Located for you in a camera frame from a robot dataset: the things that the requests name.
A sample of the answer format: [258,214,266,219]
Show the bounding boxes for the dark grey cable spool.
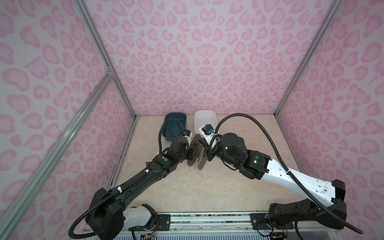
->
[187,134,207,171]

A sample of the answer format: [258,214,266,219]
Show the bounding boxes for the white plastic tray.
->
[194,110,218,134]

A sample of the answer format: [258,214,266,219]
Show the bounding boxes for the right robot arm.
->
[202,133,347,230]

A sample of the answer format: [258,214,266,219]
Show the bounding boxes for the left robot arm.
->
[82,137,191,240]

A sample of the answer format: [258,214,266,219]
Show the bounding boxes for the dark teal plastic bin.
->
[162,112,187,142]

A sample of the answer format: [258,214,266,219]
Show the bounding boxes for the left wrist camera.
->
[182,130,193,145]

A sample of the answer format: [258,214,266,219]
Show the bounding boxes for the green cable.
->
[167,119,184,135]

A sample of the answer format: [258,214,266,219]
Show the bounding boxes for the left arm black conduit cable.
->
[68,117,185,240]

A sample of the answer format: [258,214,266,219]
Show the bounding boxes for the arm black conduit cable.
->
[209,113,364,235]
[68,117,185,240]

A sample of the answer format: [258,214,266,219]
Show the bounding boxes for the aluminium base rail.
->
[114,212,344,240]

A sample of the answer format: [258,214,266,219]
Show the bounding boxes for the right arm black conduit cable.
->
[209,113,364,235]

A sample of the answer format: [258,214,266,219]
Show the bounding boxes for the left aluminium frame strut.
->
[73,0,137,120]

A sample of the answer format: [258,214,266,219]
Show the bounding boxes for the diagonal aluminium frame strut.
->
[1,73,115,240]

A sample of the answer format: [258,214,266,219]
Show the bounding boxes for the right aluminium frame strut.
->
[274,0,345,119]

